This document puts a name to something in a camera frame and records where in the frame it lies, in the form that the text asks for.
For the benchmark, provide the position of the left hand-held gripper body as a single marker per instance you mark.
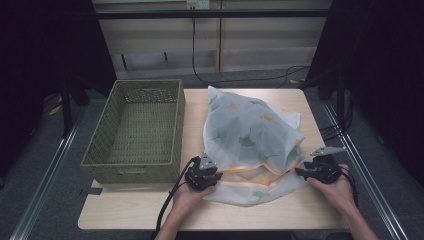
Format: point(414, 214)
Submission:
point(200, 176)

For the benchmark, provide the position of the metal floor rail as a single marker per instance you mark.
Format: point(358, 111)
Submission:
point(366, 186)
point(46, 173)

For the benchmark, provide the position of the person's right hand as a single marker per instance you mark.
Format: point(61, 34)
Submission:
point(336, 195)

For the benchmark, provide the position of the white leaf-print mesh laundry bag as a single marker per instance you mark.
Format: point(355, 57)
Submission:
point(246, 133)

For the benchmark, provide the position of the black stand leg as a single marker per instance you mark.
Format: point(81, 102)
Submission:
point(66, 110)
point(340, 100)

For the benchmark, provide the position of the dark tape strip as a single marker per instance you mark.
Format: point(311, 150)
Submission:
point(90, 191)

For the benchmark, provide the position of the green woven basket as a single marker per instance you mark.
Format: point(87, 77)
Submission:
point(133, 133)

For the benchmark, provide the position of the black horizontal bar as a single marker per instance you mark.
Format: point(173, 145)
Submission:
point(150, 14)

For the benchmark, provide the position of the white wall socket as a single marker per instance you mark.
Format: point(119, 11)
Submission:
point(198, 4)

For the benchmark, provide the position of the person's left hand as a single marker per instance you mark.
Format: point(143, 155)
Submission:
point(190, 201)

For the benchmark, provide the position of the yellow floor tape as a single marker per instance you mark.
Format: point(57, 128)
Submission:
point(55, 110)

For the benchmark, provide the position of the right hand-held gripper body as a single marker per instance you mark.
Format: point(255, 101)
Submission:
point(325, 168)

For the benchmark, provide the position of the black curtain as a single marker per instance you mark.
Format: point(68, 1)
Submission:
point(383, 66)
point(40, 50)

